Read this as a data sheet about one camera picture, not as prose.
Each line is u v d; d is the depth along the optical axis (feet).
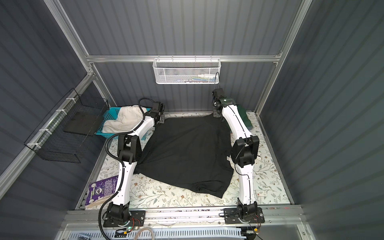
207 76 3.01
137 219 2.37
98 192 2.63
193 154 3.14
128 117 3.66
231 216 2.40
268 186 2.75
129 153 2.18
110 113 3.64
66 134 2.39
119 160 2.10
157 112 2.91
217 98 2.41
